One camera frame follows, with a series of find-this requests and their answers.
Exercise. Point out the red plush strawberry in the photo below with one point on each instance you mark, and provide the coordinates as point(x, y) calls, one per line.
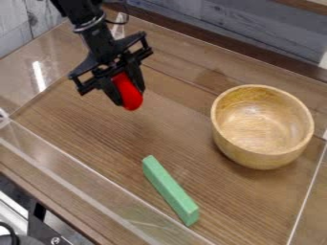
point(129, 94)

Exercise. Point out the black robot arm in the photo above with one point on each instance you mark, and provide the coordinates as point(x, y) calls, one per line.
point(81, 12)

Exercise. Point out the green rectangular block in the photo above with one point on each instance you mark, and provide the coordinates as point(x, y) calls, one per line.
point(169, 190)

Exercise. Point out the wooden bowl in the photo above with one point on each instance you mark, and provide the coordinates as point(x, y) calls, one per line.
point(261, 126)

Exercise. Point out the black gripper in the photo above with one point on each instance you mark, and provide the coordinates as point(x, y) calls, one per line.
point(111, 56)

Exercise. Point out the black metal table frame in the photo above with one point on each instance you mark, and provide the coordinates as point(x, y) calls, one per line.
point(38, 230)

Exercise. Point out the clear acrylic front wall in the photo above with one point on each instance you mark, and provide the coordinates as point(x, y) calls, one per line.
point(103, 211)

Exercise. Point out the clear acrylic corner bracket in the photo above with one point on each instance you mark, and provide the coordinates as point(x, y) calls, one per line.
point(117, 28)

